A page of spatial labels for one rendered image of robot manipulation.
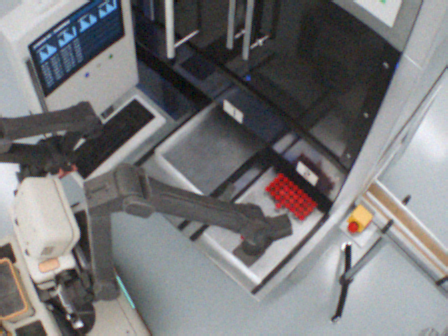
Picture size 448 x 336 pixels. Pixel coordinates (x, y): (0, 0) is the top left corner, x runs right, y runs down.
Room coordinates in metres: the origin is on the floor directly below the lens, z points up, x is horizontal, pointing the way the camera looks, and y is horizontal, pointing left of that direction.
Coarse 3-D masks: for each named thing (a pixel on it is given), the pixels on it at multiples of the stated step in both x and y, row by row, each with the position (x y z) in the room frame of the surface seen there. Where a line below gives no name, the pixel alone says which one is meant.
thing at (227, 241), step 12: (264, 180) 0.83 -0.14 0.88; (252, 192) 0.78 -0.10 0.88; (264, 192) 0.78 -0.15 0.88; (264, 204) 0.74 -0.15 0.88; (312, 216) 0.70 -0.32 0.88; (216, 228) 0.64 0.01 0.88; (300, 228) 0.65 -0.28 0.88; (216, 240) 0.59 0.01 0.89; (228, 240) 0.59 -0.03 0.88; (288, 240) 0.61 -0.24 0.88; (300, 240) 0.59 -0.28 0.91; (228, 252) 0.54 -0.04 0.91; (276, 252) 0.56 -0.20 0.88; (288, 252) 0.55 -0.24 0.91; (240, 264) 0.50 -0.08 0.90; (264, 264) 0.51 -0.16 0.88; (276, 264) 0.50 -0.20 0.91; (264, 276) 0.46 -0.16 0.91
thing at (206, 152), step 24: (192, 120) 1.04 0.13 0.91; (216, 120) 1.06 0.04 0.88; (168, 144) 0.94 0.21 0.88; (192, 144) 0.95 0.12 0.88; (216, 144) 0.96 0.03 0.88; (240, 144) 0.97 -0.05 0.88; (264, 144) 0.96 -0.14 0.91; (192, 168) 0.85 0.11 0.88; (216, 168) 0.86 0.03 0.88; (240, 168) 0.86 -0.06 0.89
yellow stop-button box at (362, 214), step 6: (360, 204) 0.69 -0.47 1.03; (366, 204) 0.69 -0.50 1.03; (354, 210) 0.66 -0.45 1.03; (360, 210) 0.66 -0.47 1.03; (366, 210) 0.67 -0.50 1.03; (372, 210) 0.67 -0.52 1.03; (354, 216) 0.64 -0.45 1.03; (360, 216) 0.64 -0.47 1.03; (366, 216) 0.64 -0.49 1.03; (372, 216) 0.64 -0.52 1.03; (348, 222) 0.64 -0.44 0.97; (360, 222) 0.62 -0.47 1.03; (366, 222) 0.62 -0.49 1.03; (360, 228) 0.61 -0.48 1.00
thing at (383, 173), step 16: (128, 96) 1.47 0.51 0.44; (144, 96) 1.37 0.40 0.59; (160, 112) 1.29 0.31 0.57; (160, 128) 1.30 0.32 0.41; (416, 128) 1.35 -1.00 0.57; (400, 144) 1.04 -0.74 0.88; (384, 176) 1.15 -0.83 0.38; (352, 208) 0.75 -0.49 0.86; (336, 240) 0.89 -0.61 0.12; (320, 256) 0.74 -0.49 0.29
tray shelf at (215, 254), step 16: (192, 112) 1.09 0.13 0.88; (160, 160) 0.88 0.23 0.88; (272, 160) 0.91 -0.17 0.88; (160, 176) 0.81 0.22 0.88; (176, 176) 0.82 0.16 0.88; (288, 176) 0.85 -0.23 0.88; (304, 192) 0.79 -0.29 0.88; (320, 192) 0.80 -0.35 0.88; (320, 208) 0.73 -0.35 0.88; (176, 224) 0.64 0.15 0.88; (192, 224) 0.64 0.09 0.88; (208, 240) 0.59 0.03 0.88; (320, 240) 0.62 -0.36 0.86; (208, 256) 0.53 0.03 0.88; (224, 256) 0.53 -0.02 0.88; (304, 256) 0.55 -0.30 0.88; (240, 272) 0.48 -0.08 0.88; (288, 272) 0.48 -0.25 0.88; (272, 288) 0.42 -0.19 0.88
